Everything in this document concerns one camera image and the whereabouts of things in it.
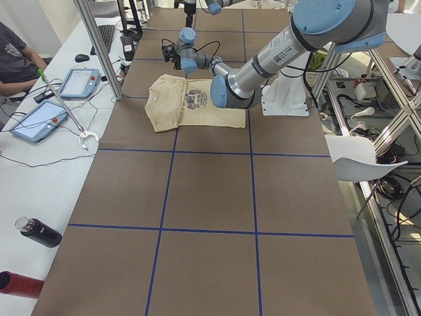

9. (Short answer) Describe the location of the black keyboard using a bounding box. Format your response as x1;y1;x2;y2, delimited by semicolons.
98;24;116;53

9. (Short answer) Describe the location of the person in grey shirt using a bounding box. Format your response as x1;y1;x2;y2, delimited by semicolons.
1;23;47;97

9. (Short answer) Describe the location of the white chair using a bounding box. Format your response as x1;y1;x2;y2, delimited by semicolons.
325;135;408;182

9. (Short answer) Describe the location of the beige long-sleeve printed shirt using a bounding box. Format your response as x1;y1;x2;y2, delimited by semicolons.
145;74;245;132

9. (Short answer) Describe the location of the red cylinder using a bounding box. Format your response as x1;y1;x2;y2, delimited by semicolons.
1;271;44;299

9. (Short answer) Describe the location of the aluminium frame post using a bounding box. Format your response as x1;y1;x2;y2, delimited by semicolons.
74;0;123;101

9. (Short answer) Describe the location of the black drink bottle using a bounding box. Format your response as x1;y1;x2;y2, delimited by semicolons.
14;217;62;248

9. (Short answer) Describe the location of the teach pendant tablet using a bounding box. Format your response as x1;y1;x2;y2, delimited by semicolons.
9;100;68;144
59;68;101;99

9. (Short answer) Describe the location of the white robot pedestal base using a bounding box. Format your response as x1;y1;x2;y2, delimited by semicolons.
261;60;309;117

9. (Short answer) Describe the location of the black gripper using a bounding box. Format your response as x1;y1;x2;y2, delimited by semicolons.
184;3;197;28
161;44;181;70

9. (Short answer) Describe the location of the black computer mouse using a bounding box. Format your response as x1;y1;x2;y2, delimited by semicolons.
74;53;90;63

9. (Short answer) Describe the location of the far teach pendant tablet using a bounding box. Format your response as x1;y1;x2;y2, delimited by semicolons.
59;68;101;99

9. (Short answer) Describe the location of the grabber stick green handle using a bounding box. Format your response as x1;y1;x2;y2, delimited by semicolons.
37;68;99;151

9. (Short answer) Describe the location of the black monitor stand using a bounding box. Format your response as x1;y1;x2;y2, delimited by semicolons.
117;0;143;42

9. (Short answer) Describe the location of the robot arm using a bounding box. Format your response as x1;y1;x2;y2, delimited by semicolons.
173;0;242;28
161;0;389;109

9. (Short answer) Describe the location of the near teach pendant tablet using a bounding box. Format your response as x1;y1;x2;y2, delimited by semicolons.
9;100;68;144

